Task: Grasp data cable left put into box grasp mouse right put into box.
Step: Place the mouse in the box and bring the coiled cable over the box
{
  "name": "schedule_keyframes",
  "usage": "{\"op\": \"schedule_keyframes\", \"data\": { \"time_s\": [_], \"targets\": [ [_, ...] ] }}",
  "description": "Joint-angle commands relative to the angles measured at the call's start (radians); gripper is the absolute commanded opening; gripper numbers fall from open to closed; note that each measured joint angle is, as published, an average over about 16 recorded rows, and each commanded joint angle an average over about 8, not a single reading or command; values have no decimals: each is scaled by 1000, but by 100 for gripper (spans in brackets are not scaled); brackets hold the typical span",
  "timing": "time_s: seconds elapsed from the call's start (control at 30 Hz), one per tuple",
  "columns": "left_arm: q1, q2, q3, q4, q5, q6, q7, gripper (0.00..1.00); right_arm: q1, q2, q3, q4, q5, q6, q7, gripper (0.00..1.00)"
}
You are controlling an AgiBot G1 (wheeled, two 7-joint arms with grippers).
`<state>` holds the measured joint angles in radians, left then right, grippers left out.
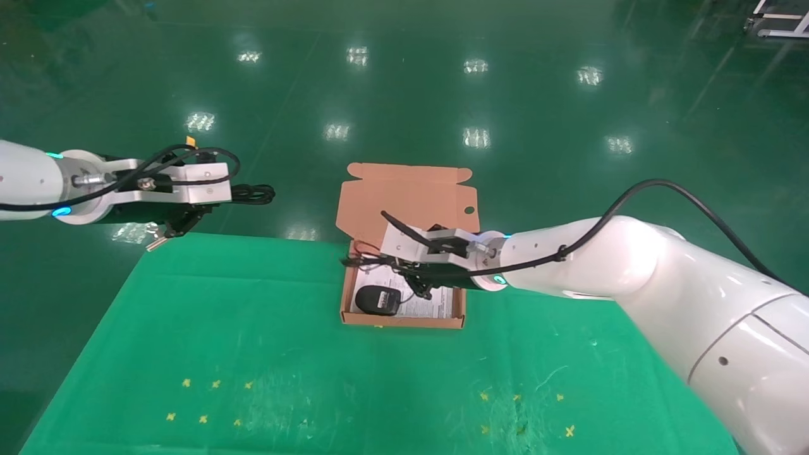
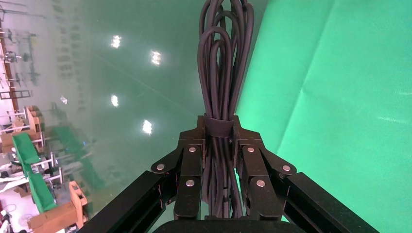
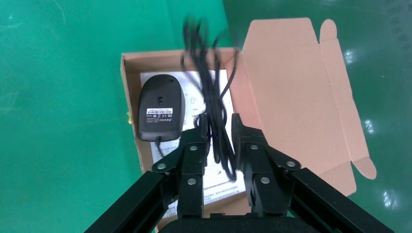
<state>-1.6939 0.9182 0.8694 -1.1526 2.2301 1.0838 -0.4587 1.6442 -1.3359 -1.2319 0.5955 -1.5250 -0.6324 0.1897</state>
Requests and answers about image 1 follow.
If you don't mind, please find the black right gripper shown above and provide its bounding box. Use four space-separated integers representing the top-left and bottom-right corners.
394 261 489 301

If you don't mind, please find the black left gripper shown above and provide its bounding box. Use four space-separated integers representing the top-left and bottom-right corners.
109 184 248 240

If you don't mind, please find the black data cable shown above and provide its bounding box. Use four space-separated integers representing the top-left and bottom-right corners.
237 183 277 207

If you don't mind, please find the open brown cardboard box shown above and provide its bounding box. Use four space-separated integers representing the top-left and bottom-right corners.
336 163 480 330

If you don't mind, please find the white printed manual sheet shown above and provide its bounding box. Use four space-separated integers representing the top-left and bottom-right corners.
350 254 456 319

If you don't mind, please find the green table mat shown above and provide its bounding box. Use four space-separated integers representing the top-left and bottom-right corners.
19 232 740 455

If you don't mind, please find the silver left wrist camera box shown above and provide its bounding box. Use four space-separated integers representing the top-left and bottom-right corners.
182 162 233 205

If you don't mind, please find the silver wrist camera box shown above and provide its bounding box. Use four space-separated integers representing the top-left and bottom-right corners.
182 162 233 205
380 226 443 264

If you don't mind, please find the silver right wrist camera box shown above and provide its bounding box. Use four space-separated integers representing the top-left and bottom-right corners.
380 226 443 264

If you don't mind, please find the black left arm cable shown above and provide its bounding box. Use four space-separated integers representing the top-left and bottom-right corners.
0 144 241 213

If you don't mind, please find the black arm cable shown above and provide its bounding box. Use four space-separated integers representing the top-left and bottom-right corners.
0 144 241 213
498 178 809 298

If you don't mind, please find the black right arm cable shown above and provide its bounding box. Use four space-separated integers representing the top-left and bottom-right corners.
498 178 809 298

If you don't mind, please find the white metal frame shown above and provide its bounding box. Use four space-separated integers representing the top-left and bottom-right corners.
745 0 809 40

